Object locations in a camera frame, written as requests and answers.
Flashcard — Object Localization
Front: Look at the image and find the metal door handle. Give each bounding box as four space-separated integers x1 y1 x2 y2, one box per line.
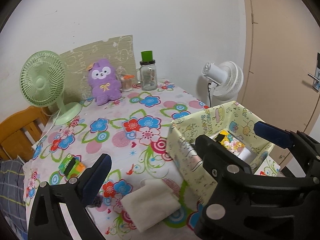
307 52 320 92

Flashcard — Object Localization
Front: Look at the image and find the beige cartoon wall board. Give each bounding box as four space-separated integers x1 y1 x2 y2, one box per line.
59 34 134 100

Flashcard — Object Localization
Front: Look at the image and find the cartoon print tissue pack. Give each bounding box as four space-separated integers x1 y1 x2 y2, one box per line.
216 129 244 155

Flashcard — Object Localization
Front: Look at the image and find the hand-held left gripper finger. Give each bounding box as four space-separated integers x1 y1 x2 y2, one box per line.
26 153 112 240

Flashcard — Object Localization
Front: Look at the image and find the yellow cartoon storage box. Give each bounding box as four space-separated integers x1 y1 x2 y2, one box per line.
166 101 278 203

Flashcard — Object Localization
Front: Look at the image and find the beige door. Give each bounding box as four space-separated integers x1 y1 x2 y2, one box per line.
241 0 320 175

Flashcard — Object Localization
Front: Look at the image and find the small glass cup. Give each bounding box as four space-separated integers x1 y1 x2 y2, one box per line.
120 76 133 92

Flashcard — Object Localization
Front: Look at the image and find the wooden bed headboard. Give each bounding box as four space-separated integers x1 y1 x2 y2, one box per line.
0 106 52 160

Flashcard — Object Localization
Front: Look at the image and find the white fan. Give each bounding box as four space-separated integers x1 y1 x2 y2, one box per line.
202 60 244 103

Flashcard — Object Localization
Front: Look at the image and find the white fan power cable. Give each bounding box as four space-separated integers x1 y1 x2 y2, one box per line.
31 110 62 150

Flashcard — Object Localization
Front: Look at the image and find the glass mug with green lid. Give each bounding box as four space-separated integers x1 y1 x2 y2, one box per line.
136 51 158 91

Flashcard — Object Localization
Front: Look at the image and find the grey plaid pillow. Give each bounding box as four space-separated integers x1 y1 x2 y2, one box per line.
0 159 28 230

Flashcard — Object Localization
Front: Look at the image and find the purple plush toy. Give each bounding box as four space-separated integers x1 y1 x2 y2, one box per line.
86 58 122 106

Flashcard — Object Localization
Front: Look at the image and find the green tissue pack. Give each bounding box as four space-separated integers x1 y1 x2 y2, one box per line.
58 154 86 180

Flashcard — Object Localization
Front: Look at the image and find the white pack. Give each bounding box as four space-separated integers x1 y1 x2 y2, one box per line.
236 147 255 164

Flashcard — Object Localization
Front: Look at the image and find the black fan cable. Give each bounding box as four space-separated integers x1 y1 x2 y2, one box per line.
207 81 213 108

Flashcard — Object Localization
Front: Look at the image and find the green desk fan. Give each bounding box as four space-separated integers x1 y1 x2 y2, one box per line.
19 51 83 126

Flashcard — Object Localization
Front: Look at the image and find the floral tablecloth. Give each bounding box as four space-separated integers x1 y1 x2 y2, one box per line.
22 80 283 240

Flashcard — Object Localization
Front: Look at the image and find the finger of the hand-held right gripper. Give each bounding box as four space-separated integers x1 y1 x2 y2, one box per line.
253 121 320 188
194 134 252 236

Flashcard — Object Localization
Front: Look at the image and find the white towel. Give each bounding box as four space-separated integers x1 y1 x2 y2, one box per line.
121 179 181 232

